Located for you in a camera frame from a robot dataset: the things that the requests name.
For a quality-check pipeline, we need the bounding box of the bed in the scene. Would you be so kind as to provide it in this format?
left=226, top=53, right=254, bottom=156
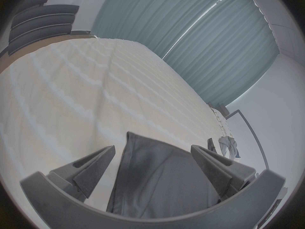
left=0, top=38, right=271, bottom=215

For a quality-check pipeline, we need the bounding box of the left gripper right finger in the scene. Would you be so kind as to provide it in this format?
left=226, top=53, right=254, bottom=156
left=191, top=146, right=256, bottom=198

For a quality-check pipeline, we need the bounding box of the black T-shirt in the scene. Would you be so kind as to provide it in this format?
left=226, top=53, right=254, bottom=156
left=106, top=131, right=221, bottom=219

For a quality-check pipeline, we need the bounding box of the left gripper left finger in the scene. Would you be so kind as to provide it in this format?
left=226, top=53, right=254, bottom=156
left=49, top=146, right=116, bottom=202

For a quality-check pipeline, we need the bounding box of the grey bedside table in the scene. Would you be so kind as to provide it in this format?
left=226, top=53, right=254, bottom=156
left=208, top=102, right=230, bottom=116

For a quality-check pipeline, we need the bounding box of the pile of clothes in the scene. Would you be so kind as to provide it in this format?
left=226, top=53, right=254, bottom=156
left=218, top=135, right=241, bottom=159

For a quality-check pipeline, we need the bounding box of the white printed pillow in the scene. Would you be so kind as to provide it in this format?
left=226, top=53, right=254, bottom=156
left=211, top=108, right=233, bottom=138

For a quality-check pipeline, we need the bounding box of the blue-green curtain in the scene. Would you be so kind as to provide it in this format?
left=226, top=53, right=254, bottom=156
left=91, top=0, right=239, bottom=58
left=163, top=0, right=280, bottom=107

